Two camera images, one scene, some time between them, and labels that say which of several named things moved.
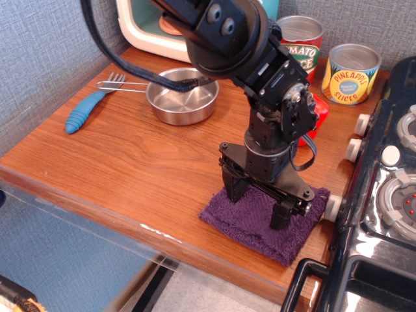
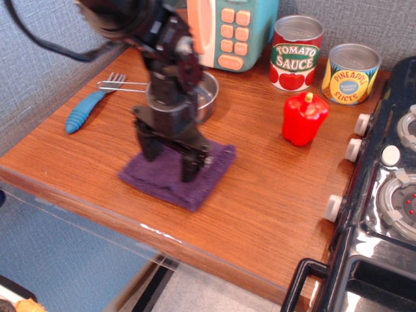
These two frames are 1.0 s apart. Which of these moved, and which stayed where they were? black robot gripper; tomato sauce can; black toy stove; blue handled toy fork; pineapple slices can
Moved: black robot gripper
Stayed: tomato sauce can; pineapple slices can; black toy stove; blue handled toy fork
